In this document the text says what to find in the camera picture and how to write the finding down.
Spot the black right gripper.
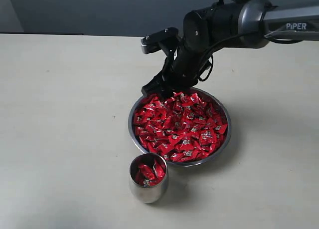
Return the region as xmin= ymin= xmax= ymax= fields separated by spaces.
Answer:
xmin=141 ymin=45 xmax=212 ymax=99

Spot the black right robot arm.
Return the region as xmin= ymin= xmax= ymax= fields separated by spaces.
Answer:
xmin=141 ymin=0 xmax=319 ymax=98

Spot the steel bowl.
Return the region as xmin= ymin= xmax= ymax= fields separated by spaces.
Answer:
xmin=128 ymin=87 xmax=232 ymax=167

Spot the pile of red wrapped candies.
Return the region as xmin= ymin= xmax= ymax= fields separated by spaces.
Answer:
xmin=133 ymin=92 xmax=228 ymax=163

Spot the stainless steel cup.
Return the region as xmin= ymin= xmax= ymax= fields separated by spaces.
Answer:
xmin=130 ymin=153 xmax=169 ymax=204

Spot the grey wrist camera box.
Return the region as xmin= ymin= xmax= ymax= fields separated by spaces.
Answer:
xmin=141 ymin=27 xmax=179 ymax=56

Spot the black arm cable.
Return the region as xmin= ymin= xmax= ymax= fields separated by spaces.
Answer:
xmin=194 ymin=0 xmax=319 ymax=82

